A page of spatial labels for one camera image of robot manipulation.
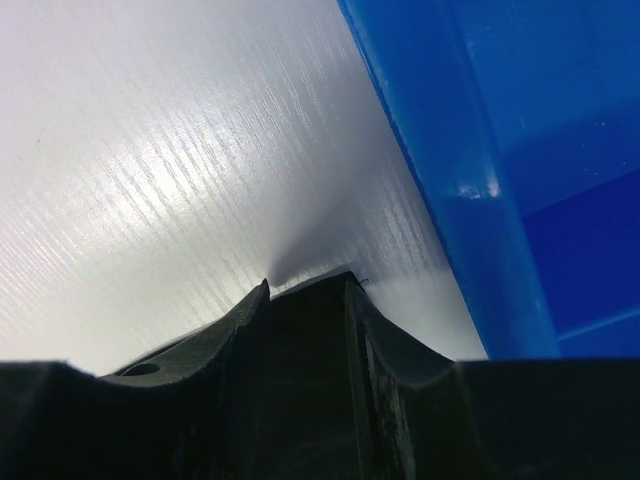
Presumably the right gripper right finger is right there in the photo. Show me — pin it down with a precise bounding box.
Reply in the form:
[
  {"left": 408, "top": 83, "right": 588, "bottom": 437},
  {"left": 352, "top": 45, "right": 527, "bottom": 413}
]
[{"left": 344, "top": 278, "right": 639, "bottom": 479}]

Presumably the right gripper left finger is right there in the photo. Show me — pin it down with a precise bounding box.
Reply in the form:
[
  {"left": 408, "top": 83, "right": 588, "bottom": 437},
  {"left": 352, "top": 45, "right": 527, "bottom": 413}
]
[{"left": 1, "top": 284, "right": 270, "bottom": 479}]

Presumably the black floral print t-shirt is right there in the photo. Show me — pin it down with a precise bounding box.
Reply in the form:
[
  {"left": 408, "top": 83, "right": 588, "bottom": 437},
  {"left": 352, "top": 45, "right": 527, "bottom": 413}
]
[{"left": 224, "top": 271, "right": 360, "bottom": 479}]

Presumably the blue plastic bin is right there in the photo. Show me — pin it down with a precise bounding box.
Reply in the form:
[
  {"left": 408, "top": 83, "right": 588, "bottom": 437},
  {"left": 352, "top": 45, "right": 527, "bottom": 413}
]
[{"left": 340, "top": 1, "right": 639, "bottom": 359}]

